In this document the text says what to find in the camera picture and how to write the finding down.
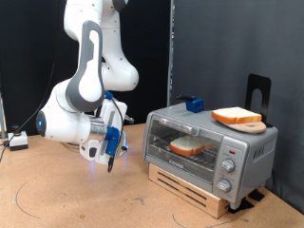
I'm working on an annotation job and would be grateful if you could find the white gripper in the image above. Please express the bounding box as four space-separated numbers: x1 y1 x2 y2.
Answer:
94 98 136 165

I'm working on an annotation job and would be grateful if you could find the white bread slice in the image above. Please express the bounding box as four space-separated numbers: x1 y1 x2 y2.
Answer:
168 135 215 157
210 106 262 125

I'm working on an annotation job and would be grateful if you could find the metal spatula with blue block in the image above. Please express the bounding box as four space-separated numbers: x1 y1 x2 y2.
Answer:
175 94 204 114

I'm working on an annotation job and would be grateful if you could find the silver oven knob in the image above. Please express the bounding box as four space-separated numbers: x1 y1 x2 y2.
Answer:
216 179 233 194
220 158 237 174

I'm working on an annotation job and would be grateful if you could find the silver toaster oven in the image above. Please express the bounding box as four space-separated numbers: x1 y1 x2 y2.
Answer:
141 104 279 211

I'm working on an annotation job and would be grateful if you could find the vertical metal pole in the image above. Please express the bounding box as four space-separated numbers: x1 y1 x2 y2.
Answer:
166 0 176 107

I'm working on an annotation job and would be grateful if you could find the emergency stop button box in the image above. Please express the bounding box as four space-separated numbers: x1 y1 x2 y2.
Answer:
8 124 29 152

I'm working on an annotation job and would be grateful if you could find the round tan wooden board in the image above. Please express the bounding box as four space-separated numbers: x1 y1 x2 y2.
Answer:
221 121 267 135

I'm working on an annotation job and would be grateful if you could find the slatted wooden box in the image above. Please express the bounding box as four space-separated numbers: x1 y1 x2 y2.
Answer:
147 162 231 220

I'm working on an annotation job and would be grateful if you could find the black backdrop curtain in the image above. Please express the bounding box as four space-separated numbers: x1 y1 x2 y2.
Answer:
0 0 174 138

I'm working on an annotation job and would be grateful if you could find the black metal bookend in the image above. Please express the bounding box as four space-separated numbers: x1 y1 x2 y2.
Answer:
245 73 274 128

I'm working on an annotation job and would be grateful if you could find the grey backdrop curtain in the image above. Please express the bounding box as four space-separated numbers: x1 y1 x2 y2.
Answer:
172 0 304 215

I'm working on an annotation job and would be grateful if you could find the black foam pad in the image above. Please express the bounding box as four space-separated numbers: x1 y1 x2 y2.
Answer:
248 188 265 202
228 199 256 215

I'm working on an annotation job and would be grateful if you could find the black camera cable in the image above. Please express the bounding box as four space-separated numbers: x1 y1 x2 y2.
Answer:
104 91 126 174

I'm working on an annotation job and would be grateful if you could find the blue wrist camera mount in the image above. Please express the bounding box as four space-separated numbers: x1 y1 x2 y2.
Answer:
104 125 122 158

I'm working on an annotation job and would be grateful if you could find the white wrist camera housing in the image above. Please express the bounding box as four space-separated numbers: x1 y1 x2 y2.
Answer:
79 139 101 161

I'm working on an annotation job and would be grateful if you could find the wire oven rack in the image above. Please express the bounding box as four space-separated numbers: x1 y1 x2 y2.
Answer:
151 131 219 169

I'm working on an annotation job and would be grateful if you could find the long hanging black cable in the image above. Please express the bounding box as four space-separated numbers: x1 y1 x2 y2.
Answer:
0 0 63 160

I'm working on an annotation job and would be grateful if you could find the thin metal post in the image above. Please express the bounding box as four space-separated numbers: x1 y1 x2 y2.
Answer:
0 93 7 139

